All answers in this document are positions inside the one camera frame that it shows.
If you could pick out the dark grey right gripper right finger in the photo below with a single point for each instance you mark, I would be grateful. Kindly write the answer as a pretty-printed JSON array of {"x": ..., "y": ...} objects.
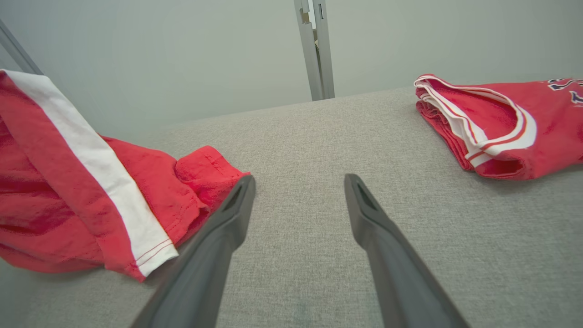
[{"x": 401, "y": 282}]

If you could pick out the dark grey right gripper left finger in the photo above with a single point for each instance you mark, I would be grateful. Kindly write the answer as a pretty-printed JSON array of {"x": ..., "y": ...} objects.
[{"x": 205, "y": 273}]

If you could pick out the grey fabric sofa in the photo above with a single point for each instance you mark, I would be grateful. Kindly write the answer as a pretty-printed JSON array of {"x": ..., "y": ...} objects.
[{"x": 300, "y": 150}]

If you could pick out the red shorts with white stripe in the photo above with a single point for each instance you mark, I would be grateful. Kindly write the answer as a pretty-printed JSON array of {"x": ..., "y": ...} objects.
[{"x": 45, "y": 205}]

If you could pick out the red white basketball shirt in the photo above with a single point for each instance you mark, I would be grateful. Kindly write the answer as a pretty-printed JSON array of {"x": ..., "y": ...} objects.
[{"x": 546, "y": 132}]

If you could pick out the grey metal partition post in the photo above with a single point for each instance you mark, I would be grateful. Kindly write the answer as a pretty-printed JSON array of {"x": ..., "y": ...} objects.
[{"x": 319, "y": 59}]

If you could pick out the grey metal frame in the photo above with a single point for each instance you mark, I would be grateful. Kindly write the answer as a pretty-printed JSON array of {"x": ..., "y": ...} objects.
[{"x": 18, "y": 50}]

